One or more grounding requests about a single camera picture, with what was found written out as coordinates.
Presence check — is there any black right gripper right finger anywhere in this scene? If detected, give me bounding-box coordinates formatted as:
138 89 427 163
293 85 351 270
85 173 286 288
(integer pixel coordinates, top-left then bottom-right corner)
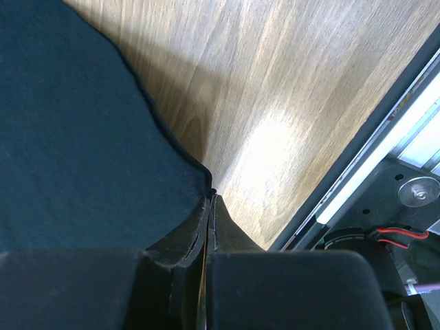
206 195 393 329

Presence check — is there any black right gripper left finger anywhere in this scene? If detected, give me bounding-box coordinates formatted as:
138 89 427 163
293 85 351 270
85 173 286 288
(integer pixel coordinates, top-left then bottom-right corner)
1 198 210 329

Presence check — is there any black t shirt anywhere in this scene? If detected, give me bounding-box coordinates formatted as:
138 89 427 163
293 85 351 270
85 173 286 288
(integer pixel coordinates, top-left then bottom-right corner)
1 1 212 252

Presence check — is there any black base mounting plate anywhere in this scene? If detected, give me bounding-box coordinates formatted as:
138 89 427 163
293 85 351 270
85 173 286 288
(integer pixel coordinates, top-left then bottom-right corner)
272 31 439 329

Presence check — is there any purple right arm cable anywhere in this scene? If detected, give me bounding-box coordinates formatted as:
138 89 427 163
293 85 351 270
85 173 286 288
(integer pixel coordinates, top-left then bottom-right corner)
405 281 440 296

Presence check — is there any aluminium frame rail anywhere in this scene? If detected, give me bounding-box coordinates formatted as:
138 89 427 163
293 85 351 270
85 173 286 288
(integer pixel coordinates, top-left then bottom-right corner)
315 52 439 225

